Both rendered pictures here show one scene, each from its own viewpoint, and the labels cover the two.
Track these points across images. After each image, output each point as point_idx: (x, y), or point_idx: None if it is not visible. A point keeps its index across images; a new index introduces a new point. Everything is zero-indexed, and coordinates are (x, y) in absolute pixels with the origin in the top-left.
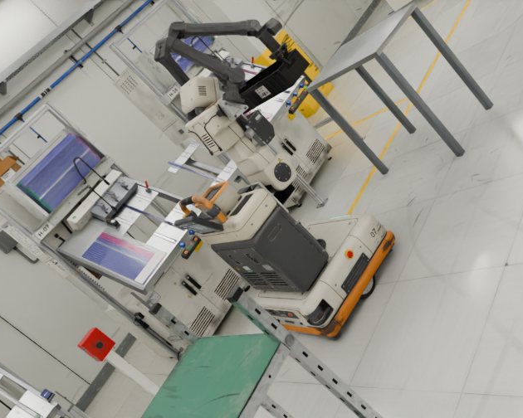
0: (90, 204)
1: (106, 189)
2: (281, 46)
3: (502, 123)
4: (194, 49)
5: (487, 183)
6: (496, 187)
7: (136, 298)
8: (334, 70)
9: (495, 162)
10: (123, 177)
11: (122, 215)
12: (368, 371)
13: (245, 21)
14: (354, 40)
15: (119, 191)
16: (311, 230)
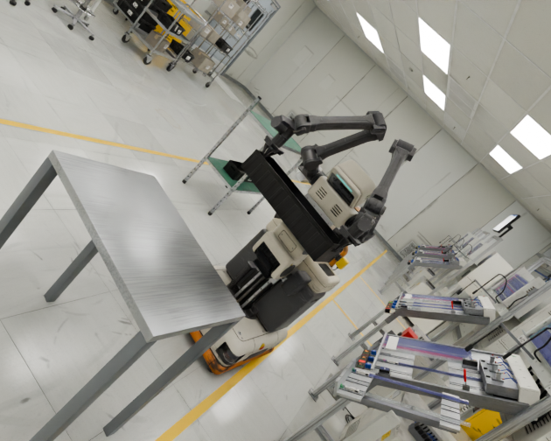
0: (511, 363)
1: (513, 373)
2: (269, 136)
3: None
4: (352, 134)
5: (79, 245)
6: (80, 235)
7: (414, 395)
8: (197, 253)
9: (54, 248)
10: (512, 388)
11: (470, 374)
12: (208, 257)
13: (310, 115)
14: (134, 280)
15: (494, 375)
16: (237, 325)
